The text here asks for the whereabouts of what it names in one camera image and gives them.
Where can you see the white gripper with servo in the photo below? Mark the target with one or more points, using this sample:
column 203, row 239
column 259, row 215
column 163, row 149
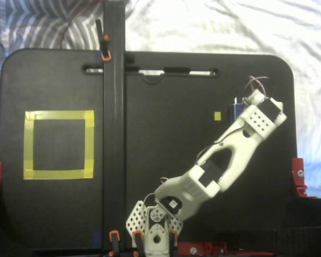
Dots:
column 248, row 101

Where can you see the blue white charger plug block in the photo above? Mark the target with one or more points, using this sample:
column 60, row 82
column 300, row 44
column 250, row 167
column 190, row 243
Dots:
column 235, row 113

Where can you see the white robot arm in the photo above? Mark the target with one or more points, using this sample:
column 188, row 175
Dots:
column 238, row 150

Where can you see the small yellow tape marker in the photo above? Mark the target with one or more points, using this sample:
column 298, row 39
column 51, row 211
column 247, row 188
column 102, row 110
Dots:
column 217, row 116

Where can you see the white grey striped bedsheet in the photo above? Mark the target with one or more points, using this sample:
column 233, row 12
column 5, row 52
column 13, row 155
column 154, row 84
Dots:
column 230, row 26

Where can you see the orange black spring clamp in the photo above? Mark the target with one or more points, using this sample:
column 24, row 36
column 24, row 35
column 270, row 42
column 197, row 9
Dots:
column 105, row 42
column 115, row 241

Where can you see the orange base clamp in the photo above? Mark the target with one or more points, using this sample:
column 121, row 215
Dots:
column 138, row 241
column 172, row 239

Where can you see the blue tape piece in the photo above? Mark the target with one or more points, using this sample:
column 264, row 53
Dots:
column 96, row 239

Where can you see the yellow tape square outline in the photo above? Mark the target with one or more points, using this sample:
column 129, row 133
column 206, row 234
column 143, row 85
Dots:
column 28, row 144

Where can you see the red pole base bracket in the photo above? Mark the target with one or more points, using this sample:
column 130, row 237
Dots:
column 200, row 248

